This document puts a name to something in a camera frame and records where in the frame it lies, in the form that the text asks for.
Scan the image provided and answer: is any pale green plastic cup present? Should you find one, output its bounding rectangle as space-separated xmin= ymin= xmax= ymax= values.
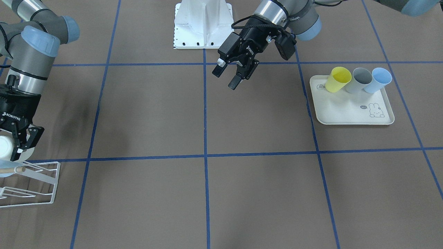
xmin=0 ymin=136 xmax=35 ymax=163

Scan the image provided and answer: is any grey plastic cup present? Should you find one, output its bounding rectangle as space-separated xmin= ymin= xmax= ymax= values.
xmin=344 ymin=67 xmax=372 ymax=94

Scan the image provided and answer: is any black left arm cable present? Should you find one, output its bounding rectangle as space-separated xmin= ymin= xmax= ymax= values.
xmin=231 ymin=16 xmax=298 ymax=38

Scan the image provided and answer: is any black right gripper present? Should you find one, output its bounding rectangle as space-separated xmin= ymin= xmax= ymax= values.
xmin=0 ymin=84 xmax=45 ymax=162

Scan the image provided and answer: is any blue plastic cup front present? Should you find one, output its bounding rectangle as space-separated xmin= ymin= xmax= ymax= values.
xmin=0 ymin=159 xmax=19 ymax=178

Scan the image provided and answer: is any yellow plastic cup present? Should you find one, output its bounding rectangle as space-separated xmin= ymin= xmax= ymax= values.
xmin=325 ymin=66 xmax=352 ymax=93

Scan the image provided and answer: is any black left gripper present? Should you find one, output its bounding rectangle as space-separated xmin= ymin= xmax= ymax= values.
xmin=212 ymin=16 xmax=283 ymax=90

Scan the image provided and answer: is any white wire cup rack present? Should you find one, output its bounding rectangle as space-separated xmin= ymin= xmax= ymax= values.
xmin=1 ymin=162 xmax=61 ymax=208

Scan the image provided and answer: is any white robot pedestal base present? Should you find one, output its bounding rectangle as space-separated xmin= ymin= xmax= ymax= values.
xmin=173 ymin=0 xmax=234 ymax=49

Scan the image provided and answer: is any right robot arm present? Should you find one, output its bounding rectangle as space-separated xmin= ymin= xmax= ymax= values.
xmin=0 ymin=0 xmax=80 ymax=162

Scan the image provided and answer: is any light blue cup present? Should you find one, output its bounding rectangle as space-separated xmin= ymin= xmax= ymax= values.
xmin=363 ymin=67 xmax=393 ymax=94

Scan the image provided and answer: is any cream serving tray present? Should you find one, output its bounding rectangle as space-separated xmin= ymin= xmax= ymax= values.
xmin=309 ymin=75 xmax=395 ymax=126

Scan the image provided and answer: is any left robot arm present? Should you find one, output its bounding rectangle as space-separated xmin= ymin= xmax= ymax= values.
xmin=212 ymin=0 xmax=442 ymax=90

